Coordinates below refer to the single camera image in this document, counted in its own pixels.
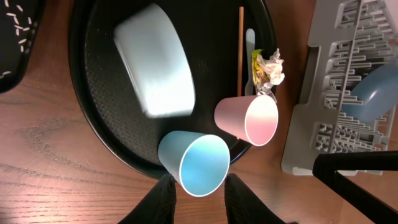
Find green yellow wrapper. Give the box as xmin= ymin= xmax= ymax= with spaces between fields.
xmin=251 ymin=49 xmax=263 ymax=86

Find dark blue plate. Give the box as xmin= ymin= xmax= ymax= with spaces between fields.
xmin=341 ymin=62 xmax=397 ymax=122

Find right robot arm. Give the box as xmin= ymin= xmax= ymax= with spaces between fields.
xmin=312 ymin=151 xmax=397 ymax=223

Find round black serving tray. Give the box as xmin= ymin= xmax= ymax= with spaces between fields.
xmin=68 ymin=0 xmax=277 ymax=179

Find small blue cup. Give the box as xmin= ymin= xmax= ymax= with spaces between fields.
xmin=158 ymin=131 xmax=230 ymax=197

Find wooden chopstick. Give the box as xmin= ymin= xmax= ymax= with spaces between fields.
xmin=237 ymin=6 xmax=244 ymax=96

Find scattered rice grains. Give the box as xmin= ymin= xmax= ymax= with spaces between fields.
xmin=1 ymin=0 xmax=35 ymax=79

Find light blue plastic spoon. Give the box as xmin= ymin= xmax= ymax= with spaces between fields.
xmin=244 ymin=28 xmax=256 ymax=96

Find black rectangular tray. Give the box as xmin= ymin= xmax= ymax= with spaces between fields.
xmin=1 ymin=0 xmax=46 ymax=93

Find white light-blue bowl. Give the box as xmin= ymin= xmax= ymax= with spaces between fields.
xmin=114 ymin=4 xmax=195 ymax=118

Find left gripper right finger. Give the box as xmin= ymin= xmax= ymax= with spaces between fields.
xmin=224 ymin=174 xmax=285 ymax=224

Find crumpled white tissue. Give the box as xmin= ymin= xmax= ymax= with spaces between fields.
xmin=256 ymin=48 xmax=285 ymax=85

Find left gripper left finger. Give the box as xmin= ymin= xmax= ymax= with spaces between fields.
xmin=119 ymin=174 xmax=177 ymax=224

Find grey dishwasher rack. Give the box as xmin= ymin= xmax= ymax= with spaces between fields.
xmin=281 ymin=1 xmax=397 ymax=175

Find pink cup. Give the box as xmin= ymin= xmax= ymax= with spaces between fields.
xmin=214 ymin=95 xmax=279 ymax=146

